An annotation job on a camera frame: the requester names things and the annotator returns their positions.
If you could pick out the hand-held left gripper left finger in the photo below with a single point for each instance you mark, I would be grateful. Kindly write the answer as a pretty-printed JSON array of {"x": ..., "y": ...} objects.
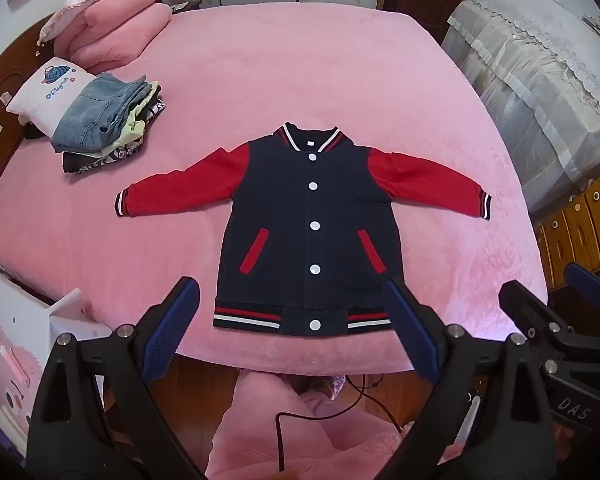
[{"x": 172, "y": 330}]

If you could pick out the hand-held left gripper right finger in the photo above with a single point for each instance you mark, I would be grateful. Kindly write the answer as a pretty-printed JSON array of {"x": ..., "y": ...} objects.
[{"x": 410, "y": 325}]

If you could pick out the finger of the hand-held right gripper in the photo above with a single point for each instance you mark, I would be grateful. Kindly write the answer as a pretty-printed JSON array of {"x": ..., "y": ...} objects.
[
  {"x": 525, "y": 305},
  {"x": 586, "y": 281}
]

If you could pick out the navy and red varsity jacket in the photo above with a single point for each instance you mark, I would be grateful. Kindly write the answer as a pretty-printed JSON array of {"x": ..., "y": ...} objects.
[{"x": 290, "y": 210}]

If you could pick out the wooden drawer cabinet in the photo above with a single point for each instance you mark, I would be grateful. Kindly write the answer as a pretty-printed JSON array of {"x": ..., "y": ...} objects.
[{"x": 580, "y": 230}]

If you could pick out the white box with pink print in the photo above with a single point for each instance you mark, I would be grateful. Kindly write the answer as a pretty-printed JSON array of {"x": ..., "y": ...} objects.
[{"x": 10, "y": 335}]

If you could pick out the folded black and white garment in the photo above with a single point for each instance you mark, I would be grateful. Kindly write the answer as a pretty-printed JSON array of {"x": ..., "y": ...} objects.
[{"x": 107, "y": 157}]

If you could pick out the furniture under white lace cover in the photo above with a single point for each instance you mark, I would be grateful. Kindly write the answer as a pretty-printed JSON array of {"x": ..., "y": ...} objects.
[{"x": 530, "y": 85}]

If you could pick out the folded pale yellow garment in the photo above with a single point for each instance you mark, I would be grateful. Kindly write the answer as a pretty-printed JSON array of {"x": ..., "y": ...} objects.
[{"x": 139, "y": 125}]

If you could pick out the folded blue denim jeans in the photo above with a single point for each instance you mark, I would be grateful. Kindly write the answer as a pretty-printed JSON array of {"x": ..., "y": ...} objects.
[{"x": 90, "y": 115}]

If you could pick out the wooden headboard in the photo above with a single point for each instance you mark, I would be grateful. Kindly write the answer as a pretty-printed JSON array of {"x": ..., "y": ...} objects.
[{"x": 0, "y": 125}]

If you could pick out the white printed pillow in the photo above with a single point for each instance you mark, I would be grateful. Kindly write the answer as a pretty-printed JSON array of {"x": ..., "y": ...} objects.
[{"x": 47, "y": 92}]

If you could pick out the pink plush bed blanket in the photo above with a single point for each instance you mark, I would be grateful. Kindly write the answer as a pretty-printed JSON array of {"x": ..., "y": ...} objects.
[{"x": 280, "y": 60}]

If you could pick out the pink folded quilt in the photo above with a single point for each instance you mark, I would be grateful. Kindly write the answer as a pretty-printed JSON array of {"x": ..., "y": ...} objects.
[{"x": 120, "y": 37}]

